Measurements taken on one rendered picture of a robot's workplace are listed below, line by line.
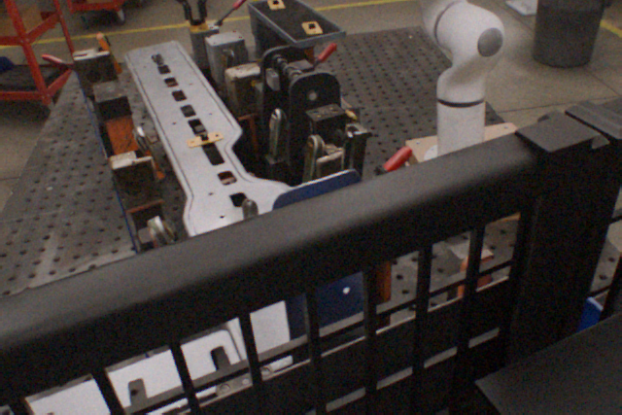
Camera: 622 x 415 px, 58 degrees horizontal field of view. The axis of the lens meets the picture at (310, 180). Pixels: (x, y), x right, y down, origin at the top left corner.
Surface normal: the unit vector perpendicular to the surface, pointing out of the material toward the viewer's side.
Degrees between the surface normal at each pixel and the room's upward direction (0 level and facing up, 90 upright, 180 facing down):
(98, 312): 45
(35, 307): 0
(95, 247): 0
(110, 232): 0
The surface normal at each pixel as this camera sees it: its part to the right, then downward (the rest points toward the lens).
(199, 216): -0.07, -0.82
